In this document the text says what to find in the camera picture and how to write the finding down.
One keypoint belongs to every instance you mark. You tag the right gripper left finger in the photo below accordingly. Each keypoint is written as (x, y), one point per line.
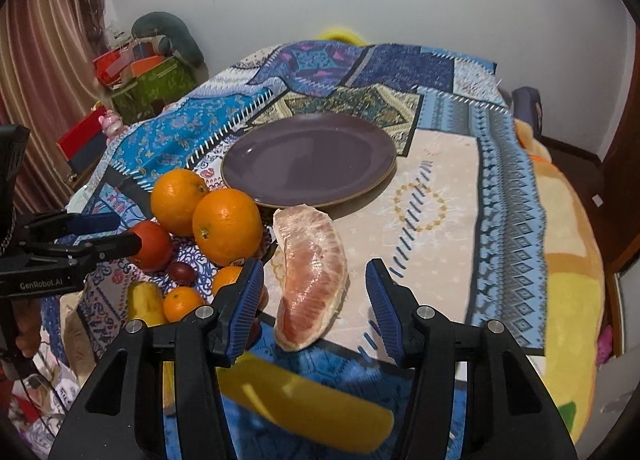
(236, 306)

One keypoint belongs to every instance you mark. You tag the medium orange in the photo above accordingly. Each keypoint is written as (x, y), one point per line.
(228, 275)

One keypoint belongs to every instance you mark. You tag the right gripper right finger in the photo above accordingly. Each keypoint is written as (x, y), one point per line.
(393, 306)

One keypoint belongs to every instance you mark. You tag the dark red grape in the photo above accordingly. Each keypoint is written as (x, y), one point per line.
(182, 274)

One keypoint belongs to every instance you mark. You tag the yellow plastic hoop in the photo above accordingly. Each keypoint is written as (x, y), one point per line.
(343, 36)

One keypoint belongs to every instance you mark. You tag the small mandarin orange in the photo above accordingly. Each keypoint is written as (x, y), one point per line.
(180, 301)

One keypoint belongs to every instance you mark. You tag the red box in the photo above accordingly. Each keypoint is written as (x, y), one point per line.
(85, 142)

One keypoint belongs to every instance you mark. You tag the large orange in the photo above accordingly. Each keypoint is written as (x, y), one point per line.
(174, 199)
(227, 226)

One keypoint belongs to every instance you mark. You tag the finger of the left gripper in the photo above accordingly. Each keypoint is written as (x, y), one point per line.
(92, 251)
(59, 224)

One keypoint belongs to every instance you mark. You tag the yellow orange blanket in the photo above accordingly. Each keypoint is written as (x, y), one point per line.
(575, 288)

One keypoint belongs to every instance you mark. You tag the person's left hand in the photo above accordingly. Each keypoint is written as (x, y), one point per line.
(28, 321)

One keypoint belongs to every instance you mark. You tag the blue patchwork bedspread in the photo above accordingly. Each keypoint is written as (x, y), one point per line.
(459, 221)

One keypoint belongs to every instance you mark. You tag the red tomato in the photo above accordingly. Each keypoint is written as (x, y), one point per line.
(157, 249)

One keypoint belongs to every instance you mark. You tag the purple ceramic plate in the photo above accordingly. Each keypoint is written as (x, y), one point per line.
(317, 159)

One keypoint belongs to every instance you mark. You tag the grey neck pillow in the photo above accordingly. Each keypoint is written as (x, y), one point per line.
(178, 35)

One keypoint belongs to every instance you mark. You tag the peeled pomelo segment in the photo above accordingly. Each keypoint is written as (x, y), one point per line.
(315, 276)

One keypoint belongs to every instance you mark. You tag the dark blue bag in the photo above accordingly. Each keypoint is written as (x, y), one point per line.
(527, 107)

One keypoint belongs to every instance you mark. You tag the green storage box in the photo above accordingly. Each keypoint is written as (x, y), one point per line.
(146, 95)

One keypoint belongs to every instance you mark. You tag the striped pink curtain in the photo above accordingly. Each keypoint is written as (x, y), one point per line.
(48, 85)

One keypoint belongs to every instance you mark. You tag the pink toy figure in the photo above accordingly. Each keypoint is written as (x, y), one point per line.
(111, 124)

